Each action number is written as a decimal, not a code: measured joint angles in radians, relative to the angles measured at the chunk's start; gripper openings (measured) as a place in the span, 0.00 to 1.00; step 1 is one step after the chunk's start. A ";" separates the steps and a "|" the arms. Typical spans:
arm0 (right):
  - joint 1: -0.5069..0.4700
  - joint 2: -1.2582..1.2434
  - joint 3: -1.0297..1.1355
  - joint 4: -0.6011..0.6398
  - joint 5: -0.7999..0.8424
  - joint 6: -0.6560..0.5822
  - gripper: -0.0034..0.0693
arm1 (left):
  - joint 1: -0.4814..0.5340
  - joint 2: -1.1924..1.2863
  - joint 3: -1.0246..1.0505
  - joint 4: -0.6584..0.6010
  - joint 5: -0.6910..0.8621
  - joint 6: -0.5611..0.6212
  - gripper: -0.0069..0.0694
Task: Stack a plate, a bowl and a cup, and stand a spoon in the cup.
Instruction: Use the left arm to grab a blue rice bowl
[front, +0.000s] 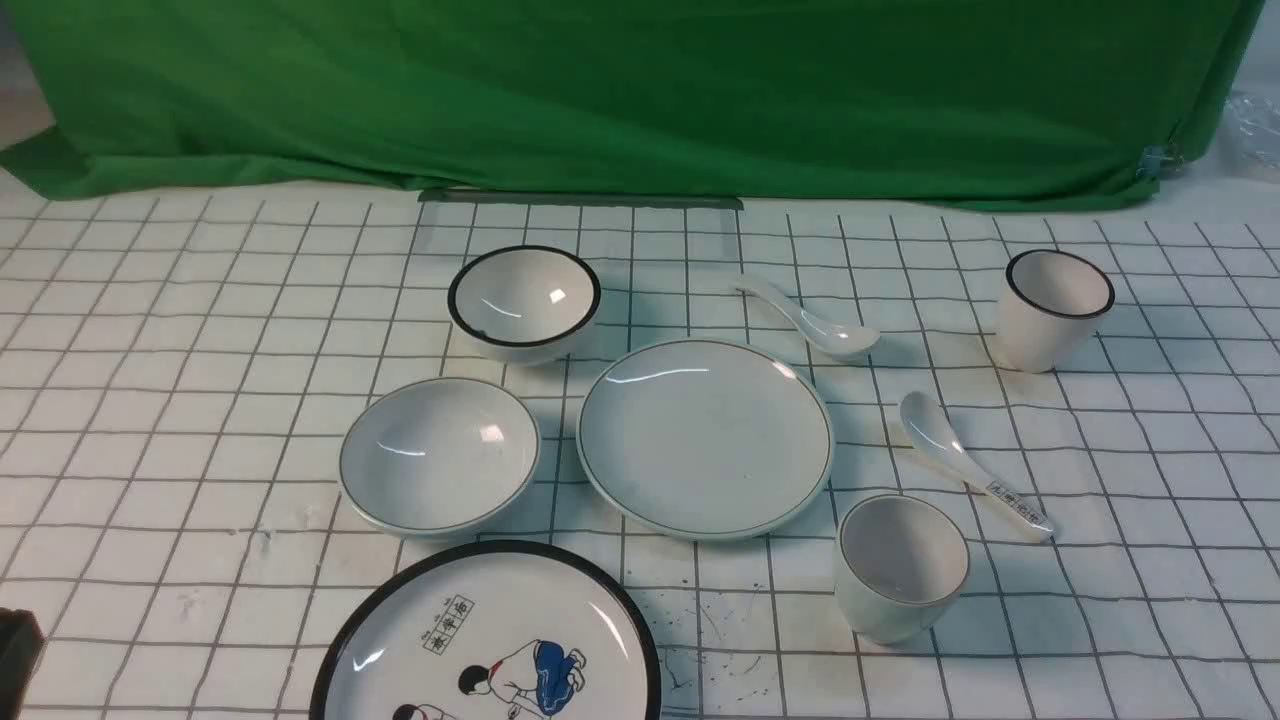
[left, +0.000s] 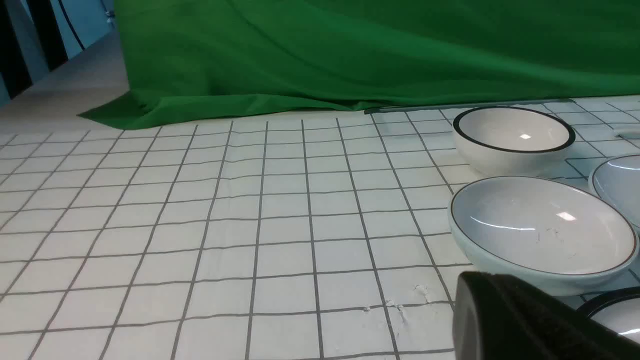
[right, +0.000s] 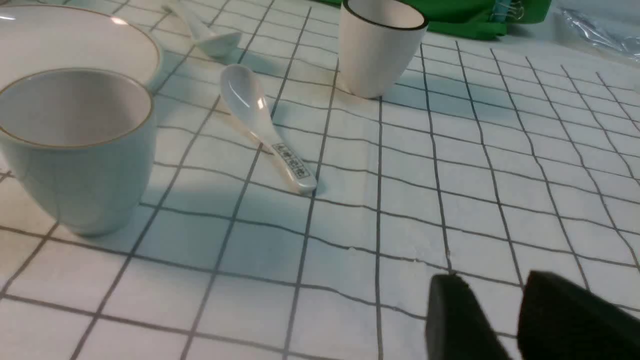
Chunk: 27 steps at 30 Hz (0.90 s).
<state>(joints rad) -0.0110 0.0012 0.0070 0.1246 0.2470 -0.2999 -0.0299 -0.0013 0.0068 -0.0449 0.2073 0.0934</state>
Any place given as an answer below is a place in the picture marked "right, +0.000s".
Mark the plain white ceramic spoon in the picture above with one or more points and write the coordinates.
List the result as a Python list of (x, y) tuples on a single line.
[(213, 44)]

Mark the white spoon with label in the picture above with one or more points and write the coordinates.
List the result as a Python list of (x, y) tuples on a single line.
[(246, 100)]

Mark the white grid tablecloth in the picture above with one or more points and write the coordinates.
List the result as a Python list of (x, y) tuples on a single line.
[(483, 161)]

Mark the pale green ceramic bowl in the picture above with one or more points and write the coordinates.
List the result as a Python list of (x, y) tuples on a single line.
[(40, 37)]

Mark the clear plastic wrap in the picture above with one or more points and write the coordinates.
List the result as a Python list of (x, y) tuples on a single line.
[(598, 35)]

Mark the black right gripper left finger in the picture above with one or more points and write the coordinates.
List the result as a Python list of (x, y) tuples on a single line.
[(456, 327)]

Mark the green backdrop cloth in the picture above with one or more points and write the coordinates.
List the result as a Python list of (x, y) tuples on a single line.
[(467, 19)]

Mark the pale green ceramic cup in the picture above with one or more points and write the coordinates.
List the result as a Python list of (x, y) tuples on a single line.
[(81, 142)]

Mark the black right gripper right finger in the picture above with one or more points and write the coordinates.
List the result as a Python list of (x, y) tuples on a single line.
[(559, 320)]

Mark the white cup black rim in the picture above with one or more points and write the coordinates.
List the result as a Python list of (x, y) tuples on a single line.
[(377, 40)]

